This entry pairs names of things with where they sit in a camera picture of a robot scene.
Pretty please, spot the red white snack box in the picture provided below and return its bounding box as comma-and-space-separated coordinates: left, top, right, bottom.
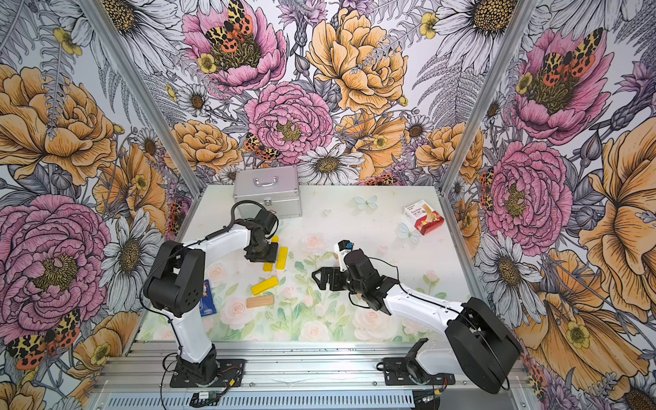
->
403, 200, 444, 236

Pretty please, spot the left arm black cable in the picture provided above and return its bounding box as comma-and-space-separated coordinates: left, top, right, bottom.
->
229, 199, 268, 232

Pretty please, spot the wooden block near left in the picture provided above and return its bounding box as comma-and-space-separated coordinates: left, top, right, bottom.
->
246, 295, 275, 309

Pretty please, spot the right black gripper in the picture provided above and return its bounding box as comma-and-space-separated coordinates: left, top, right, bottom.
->
312, 266, 367, 294

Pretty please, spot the small green circuit board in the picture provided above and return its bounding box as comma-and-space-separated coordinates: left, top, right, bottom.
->
189, 391, 221, 408

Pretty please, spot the yellow long block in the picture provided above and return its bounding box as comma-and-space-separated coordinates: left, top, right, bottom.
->
251, 276, 279, 297
276, 247, 289, 272

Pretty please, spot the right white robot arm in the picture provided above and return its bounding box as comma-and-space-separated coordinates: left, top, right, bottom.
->
312, 249, 522, 394

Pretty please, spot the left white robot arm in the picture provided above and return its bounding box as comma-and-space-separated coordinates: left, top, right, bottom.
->
143, 220, 278, 387

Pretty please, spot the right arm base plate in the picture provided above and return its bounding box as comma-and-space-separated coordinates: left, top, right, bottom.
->
376, 357, 455, 387

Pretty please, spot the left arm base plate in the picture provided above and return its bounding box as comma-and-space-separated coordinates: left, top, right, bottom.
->
168, 358, 246, 389

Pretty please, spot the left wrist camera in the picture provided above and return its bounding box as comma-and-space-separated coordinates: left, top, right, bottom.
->
254, 209, 279, 239

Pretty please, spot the silver metal case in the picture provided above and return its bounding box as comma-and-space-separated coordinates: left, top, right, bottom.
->
233, 166, 302, 219

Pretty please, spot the aluminium front rail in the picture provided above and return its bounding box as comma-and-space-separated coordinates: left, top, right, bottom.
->
93, 341, 412, 393

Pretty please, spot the blue card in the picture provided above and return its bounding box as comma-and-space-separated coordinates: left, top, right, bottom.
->
199, 279, 216, 317

